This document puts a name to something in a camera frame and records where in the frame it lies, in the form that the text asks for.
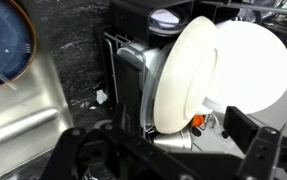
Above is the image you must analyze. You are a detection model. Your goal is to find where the cream plate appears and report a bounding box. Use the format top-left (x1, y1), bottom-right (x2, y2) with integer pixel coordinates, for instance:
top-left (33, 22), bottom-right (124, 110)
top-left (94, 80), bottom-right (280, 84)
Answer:
top-left (152, 15), bottom-right (220, 135)

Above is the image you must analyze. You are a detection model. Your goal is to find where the clear plastic fork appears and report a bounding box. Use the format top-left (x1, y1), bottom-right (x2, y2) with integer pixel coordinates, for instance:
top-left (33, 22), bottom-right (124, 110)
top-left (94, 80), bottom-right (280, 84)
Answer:
top-left (0, 59), bottom-right (18, 92)

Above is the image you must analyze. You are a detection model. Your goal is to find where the small orange item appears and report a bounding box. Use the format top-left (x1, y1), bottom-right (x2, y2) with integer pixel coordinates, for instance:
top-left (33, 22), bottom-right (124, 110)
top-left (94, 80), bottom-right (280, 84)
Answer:
top-left (191, 114), bottom-right (206, 128)

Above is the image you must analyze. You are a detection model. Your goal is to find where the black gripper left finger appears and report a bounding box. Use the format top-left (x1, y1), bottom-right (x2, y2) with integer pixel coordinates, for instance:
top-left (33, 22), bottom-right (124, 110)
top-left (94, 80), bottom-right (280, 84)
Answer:
top-left (39, 121), bottom-right (201, 180)

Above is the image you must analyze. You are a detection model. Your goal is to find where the black dish rack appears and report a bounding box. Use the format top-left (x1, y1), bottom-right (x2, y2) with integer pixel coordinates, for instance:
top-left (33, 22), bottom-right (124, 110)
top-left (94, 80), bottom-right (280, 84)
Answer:
top-left (101, 0), bottom-right (287, 154)

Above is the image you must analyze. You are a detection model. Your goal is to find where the steel cup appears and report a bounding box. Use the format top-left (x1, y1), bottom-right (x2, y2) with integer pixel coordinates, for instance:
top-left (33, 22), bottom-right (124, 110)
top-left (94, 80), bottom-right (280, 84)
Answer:
top-left (152, 128), bottom-right (194, 152)

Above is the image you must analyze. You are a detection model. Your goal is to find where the white paper scrap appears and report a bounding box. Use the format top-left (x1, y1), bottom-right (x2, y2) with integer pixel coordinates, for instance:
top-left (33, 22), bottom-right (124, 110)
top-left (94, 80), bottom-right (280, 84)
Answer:
top-left (95, 89), bottom-right (108, 105)

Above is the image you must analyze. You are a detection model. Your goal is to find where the clear plastic lid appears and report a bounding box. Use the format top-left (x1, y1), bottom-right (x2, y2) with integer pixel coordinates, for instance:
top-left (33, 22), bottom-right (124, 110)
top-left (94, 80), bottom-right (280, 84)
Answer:
top-left (139, 43), bottom-right (176, 133)

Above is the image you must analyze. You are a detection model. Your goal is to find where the white cup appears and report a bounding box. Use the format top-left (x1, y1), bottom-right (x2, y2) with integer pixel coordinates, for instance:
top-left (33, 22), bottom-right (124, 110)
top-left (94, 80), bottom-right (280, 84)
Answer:
top-left (116, 41), bottom-right (162, 73)

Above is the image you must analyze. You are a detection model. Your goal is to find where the white plate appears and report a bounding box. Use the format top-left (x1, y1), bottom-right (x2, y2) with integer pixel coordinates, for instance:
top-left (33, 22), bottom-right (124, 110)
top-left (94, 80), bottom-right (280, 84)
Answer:
top-left (204, 20), bottom-right (287, 115)

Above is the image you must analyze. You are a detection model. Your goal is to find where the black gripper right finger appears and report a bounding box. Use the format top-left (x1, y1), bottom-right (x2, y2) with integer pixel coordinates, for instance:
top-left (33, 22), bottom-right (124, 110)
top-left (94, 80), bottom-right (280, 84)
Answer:
top-left (222, 105), bottom-right (287, 180)

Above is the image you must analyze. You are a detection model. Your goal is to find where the clear glass cup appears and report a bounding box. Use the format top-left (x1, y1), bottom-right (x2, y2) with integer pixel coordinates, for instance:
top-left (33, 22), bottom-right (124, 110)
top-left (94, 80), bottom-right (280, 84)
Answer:
top-left (147, 7), bottom-right (191, 36)

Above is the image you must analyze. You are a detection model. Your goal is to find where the blue plate brown rim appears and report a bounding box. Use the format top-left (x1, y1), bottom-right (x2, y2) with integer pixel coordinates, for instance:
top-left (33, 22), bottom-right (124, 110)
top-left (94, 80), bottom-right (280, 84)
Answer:
top-left (0, 0), bottom-right (38, 91)

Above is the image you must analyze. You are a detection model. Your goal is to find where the stainless steel sink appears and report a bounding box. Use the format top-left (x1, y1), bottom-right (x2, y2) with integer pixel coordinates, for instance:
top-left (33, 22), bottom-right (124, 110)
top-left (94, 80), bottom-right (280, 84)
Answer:
top-left (0, 0), bottom-right (75, 180)

